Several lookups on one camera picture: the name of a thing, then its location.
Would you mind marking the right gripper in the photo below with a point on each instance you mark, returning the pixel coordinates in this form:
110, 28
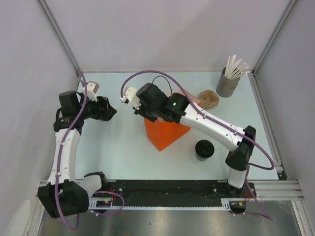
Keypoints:
141, 112

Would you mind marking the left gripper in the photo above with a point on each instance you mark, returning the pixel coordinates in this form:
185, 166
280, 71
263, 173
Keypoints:
105, 114

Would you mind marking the orange paper bag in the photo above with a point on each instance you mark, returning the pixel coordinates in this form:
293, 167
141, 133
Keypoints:
162, 134

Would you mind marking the black plastic cup lid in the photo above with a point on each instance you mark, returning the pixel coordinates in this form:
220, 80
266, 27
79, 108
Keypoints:
204, 147

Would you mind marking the dark takeout coffee cup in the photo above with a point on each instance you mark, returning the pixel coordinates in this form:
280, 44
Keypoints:
204, 150

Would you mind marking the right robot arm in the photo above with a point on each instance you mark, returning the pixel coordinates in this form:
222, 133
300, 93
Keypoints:
151, 103

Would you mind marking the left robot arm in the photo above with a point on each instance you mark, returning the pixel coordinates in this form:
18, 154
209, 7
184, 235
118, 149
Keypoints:
62, 194

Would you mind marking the grey straw holder cup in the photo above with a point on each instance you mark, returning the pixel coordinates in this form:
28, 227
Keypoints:
226, 87

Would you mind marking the white straws bundle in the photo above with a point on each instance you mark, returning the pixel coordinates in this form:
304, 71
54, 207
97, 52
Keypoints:
235, 68

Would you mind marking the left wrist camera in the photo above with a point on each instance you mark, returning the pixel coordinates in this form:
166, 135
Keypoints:
92, 88

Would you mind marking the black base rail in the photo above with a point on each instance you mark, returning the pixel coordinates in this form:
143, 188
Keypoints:
177, 193

